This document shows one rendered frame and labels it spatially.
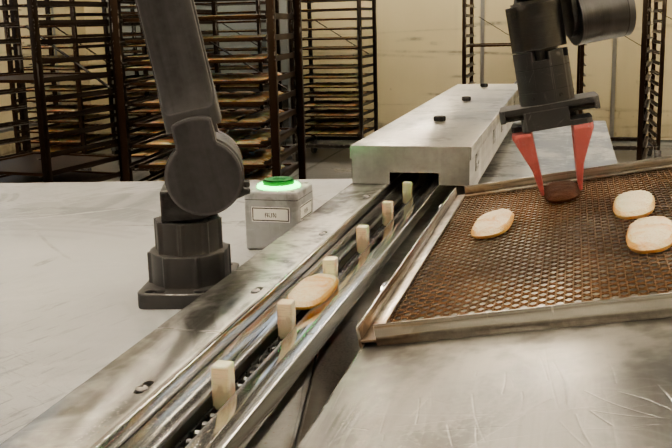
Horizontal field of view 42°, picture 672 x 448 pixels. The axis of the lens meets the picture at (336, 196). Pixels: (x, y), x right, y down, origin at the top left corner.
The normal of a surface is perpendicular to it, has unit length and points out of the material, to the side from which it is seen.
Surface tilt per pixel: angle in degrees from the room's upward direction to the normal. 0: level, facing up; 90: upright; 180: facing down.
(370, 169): 90
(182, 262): 90
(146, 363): 0
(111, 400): 0
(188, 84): 82
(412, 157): 90
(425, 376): 10
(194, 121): 90
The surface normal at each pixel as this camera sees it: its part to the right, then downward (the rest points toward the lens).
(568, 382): -0.19, -0.97
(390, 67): -0.26, 0.19
